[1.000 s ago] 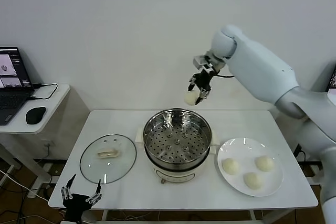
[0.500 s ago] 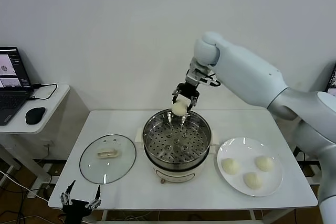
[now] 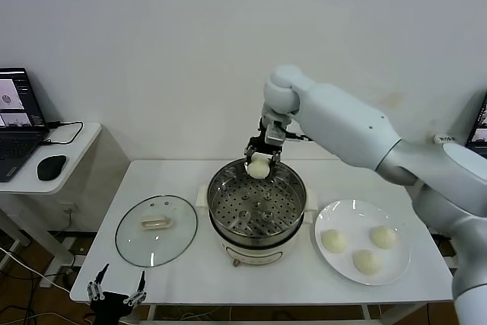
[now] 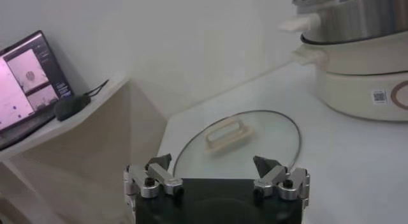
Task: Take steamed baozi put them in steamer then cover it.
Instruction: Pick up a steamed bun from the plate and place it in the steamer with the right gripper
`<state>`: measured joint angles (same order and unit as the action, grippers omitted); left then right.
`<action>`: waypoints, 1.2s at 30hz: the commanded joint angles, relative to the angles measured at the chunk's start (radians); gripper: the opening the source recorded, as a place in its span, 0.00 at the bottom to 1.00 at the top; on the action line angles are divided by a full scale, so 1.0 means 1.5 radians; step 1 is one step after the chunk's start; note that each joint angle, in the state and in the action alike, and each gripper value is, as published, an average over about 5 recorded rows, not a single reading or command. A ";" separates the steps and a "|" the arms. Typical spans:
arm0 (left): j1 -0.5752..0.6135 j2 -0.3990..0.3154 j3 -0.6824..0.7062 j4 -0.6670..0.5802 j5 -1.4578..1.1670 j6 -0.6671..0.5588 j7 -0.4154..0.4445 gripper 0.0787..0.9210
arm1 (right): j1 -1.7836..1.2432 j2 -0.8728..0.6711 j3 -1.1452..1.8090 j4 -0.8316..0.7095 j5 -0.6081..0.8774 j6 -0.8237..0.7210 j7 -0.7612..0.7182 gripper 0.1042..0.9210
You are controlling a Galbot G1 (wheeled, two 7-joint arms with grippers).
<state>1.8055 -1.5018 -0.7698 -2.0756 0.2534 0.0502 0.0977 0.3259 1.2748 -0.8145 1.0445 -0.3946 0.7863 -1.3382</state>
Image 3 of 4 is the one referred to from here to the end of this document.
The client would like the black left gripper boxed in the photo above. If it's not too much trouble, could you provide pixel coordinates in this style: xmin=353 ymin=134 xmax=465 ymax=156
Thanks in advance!
xmin=87 ymin=263 xmax=148 ymax=325

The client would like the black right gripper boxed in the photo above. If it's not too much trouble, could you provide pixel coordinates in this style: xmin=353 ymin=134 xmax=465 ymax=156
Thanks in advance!
xmin=244 ymin=116 xmax=285 ymax=174

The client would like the white steamed baozi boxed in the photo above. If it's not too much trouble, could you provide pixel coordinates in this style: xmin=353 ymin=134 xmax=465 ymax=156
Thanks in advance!
xmin=321 ymin=228 xmax=348 ymax=254
xmin=352 ymin=249 xmax=383 ymax=276
xmin=369 ymin=225 xmax=398 ymax=250
xmin=247 ymin=156 xmax=272 ymax=180

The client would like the round glass lid cream handle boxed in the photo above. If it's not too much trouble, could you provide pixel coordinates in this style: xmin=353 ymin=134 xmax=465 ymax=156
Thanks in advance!
xmin=115 ymin=194 xmax=199 ymax=268

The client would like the stainless steel steamer basket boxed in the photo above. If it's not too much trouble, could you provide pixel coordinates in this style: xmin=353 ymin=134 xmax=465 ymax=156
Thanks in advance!
xmin=196 ymin=157 xmax=317 ymax=241

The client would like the cream electric cooker base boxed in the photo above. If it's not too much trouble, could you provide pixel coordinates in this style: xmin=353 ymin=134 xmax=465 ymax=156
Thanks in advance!
xmin=208 ymin=210 xmax=305 ymax=267

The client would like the round white plate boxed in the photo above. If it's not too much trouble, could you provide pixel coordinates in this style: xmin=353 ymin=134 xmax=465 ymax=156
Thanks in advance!
xmin=314 ymin=199 xmax=412 ymax=286

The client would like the white side table with mouse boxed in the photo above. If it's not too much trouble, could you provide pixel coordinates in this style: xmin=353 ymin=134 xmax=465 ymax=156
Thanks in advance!
xmin=0 ymin=122 xmax=131 ymax=288

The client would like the black computer mouse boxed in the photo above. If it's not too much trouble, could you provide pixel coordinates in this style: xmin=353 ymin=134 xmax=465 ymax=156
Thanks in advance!
xmin=37 ymin=155 xmax=68 ymax=181

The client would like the black laptop with grey keyboard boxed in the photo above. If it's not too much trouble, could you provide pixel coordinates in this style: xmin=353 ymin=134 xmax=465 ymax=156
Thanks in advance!
xmin=0 ymin=68 xmax=52 ymax=183

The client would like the white side table with label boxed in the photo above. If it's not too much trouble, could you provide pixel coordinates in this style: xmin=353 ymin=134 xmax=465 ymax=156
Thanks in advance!
xmin=432 ymin=132 xmax=487 ymax=158

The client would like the black laptop with pink screen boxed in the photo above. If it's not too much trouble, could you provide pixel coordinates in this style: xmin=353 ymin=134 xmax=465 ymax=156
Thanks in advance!
xmin=466 ymin=91 xmax=487 ymax=158

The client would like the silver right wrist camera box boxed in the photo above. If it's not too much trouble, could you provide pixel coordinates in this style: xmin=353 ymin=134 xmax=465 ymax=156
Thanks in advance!
xmin=265 ymin=123 xmax=287 ymax=148

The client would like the black laptop cable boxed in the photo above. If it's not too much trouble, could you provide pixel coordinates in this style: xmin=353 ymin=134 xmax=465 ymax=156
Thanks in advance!
xmin=40 ymin=120 xmax=84 ymax=147

